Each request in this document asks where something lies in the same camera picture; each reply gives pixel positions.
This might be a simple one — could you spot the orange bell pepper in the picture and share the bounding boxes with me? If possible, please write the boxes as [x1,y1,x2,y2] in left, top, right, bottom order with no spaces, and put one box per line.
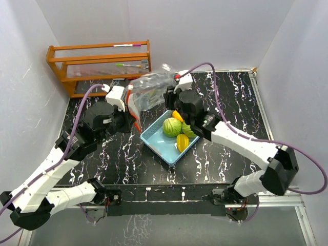
[172,110,184,123]

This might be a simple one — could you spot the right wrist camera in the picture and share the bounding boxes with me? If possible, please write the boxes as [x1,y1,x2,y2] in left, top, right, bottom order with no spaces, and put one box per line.
[174,70,193,94]

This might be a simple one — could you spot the purple cable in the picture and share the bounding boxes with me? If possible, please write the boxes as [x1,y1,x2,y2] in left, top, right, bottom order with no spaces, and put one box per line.
[0,84,110,241]
[176,61,328,223]

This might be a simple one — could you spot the yellow star fruit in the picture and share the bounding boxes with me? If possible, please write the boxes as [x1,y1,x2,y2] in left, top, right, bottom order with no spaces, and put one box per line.
[176,134,189,153]

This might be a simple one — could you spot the light blue plastic basket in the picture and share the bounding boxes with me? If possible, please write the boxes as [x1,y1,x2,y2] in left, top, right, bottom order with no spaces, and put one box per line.
[140,110,199,167]

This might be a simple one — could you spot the green yellow pen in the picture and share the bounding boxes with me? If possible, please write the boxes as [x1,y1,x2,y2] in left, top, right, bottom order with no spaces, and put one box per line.
[115,63,142,68]

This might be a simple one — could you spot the clear zip top bag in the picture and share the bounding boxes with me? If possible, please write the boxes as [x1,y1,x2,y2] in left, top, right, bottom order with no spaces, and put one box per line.
[126,64,176,131]

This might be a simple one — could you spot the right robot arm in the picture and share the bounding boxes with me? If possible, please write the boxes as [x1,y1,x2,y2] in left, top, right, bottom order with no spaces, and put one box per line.
[163,86,298,203]

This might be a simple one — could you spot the wooden shelf rack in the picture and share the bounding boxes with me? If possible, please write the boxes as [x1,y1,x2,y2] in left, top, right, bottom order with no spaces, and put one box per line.
[46,40,152,98]

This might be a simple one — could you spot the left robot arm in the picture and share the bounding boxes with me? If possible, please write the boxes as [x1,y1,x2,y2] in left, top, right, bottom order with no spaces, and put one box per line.
[1,102,135,231]

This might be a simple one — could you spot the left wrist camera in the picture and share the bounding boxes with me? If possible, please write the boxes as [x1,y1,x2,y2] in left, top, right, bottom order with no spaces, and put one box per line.
[102,84,133,112]

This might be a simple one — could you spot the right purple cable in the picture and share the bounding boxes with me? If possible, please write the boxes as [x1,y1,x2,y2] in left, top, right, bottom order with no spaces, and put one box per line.
[176,61,328,223]

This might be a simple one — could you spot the green cabbage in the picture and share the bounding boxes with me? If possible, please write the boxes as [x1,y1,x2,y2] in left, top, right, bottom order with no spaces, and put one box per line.
[162,117,182,137]
[181,122,197,138]

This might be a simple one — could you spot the white pink pen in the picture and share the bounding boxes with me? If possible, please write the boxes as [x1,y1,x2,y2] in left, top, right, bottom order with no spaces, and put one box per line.
[112,44,142,48]

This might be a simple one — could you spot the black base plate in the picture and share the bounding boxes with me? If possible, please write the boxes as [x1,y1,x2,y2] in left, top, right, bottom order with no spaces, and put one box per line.
[82,184,243,217]

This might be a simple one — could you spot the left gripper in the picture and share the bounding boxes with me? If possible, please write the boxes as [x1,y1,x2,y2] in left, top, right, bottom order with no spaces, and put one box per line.
[96,102,136,144]

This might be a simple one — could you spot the aluminium frame rail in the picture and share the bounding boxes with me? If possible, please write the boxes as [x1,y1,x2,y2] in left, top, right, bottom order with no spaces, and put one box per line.
[19,192,316,245]

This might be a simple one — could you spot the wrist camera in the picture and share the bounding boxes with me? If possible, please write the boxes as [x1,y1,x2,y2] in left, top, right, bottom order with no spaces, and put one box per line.
[102,84,133,112]
[174,70,193,94]

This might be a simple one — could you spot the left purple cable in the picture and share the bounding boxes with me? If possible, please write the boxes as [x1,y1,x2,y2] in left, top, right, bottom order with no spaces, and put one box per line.
[0,84,110,241]

